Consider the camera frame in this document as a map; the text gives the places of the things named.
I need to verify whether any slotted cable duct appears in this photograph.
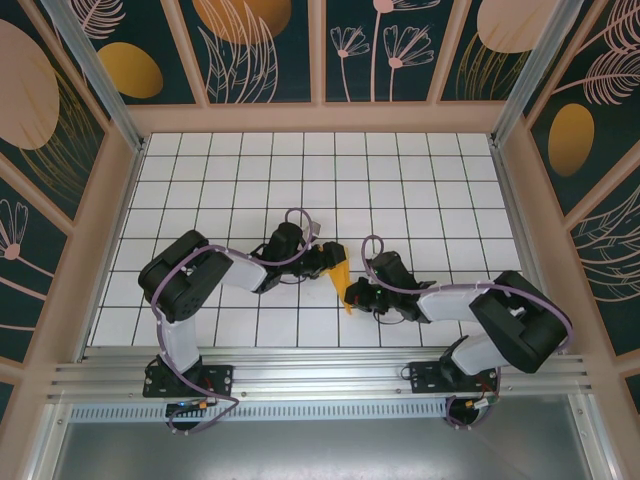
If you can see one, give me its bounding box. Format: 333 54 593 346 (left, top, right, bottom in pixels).
69 402 454 422

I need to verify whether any aluminium side rail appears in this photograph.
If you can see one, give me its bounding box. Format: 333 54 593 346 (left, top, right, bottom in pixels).
492 142 569 354

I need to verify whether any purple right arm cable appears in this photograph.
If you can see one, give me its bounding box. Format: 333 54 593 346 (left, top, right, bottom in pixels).
361 235 574 432

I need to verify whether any aluminium corner post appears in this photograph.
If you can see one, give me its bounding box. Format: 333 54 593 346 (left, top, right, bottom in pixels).
42 0 147 154
492 0 585 147

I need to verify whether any grey metal sheet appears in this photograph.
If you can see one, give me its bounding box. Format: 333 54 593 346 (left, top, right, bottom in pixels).
49 419 596 480

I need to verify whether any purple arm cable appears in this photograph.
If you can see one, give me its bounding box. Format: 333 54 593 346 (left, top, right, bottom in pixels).
149 207 321 437
361 235 574 432

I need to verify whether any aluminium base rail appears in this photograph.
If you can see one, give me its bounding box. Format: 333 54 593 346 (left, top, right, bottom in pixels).
47 347 591 402

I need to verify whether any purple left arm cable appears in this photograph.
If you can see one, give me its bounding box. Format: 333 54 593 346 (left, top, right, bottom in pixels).
149 207 321 437

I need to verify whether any yellow paper sheet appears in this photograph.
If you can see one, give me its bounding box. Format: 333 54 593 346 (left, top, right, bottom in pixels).
329 243 359 318

